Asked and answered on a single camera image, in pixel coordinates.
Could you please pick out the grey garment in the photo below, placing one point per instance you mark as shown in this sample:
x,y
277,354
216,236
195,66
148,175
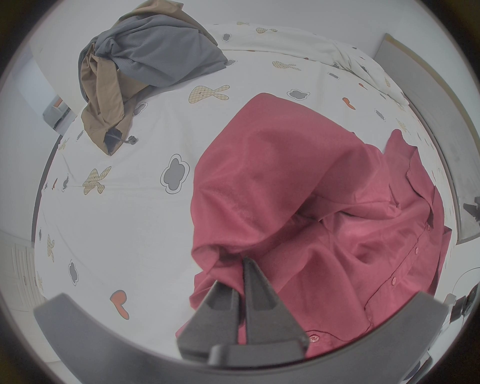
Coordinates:
x,y
165,52

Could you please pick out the brown garment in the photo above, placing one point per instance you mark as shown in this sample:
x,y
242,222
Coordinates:
x,y
105,97

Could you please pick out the bed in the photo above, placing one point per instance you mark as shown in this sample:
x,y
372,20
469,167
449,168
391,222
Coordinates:
x,y
131,225

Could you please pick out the white printed quilt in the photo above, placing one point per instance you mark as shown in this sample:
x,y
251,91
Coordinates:
x,y
300,45

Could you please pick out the red shirt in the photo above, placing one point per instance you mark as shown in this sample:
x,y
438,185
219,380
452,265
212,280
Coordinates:
x,y
300,187

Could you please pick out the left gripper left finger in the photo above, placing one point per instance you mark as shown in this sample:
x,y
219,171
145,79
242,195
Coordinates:
x,y
210,322

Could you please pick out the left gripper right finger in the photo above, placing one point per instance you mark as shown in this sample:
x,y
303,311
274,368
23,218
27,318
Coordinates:
x,y
270,322

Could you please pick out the white cabinet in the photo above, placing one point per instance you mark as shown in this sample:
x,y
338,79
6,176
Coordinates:
x,y
22,270

